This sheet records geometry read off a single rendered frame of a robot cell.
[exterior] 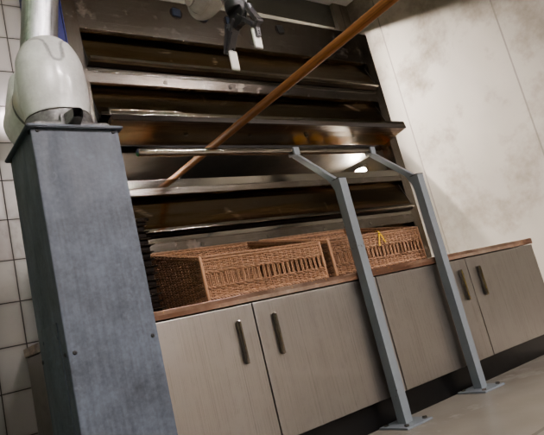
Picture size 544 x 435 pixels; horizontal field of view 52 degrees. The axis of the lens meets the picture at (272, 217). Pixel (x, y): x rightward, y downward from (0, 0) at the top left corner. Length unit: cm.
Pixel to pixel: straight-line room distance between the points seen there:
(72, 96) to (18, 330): 100
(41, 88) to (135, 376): 69
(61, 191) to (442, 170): 489
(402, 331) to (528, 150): 335
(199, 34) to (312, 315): 159
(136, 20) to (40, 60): 140
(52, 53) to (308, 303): 116
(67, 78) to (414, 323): 161
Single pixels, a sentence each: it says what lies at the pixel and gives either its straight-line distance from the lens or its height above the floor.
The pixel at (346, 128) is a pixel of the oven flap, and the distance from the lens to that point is 306.
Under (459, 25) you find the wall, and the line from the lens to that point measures 590.
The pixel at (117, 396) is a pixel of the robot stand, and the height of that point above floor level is 39.
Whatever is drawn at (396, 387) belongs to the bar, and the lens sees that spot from 216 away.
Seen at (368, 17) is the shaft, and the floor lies 118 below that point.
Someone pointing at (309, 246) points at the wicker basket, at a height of 72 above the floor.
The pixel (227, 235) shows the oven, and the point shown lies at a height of 90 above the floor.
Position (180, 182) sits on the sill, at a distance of 250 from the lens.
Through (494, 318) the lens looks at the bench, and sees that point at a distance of 279.
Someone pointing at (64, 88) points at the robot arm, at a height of 110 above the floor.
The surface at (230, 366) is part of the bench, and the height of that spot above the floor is 37.
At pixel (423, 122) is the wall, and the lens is 600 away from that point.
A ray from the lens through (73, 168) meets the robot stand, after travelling 131.
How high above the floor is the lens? 46
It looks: 11 degrees up
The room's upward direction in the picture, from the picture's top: 14 degrees counter-clockwise
